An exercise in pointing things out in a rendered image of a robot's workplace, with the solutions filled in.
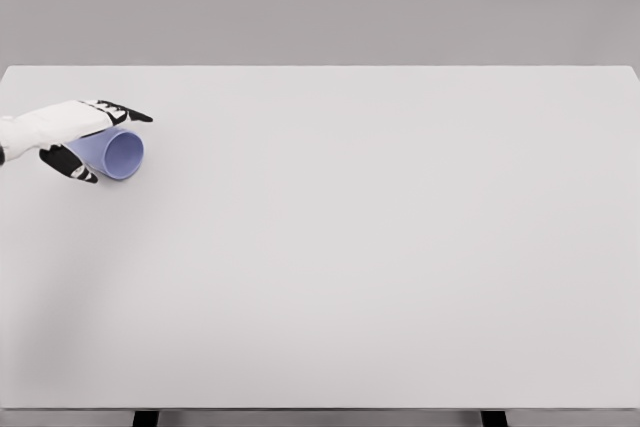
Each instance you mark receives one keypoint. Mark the light blue cup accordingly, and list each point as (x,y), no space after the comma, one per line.
(120,154)

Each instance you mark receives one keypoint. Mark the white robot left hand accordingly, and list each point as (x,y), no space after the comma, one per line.
(70,119)

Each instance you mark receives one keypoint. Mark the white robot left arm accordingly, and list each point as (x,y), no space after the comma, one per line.
(10,137)

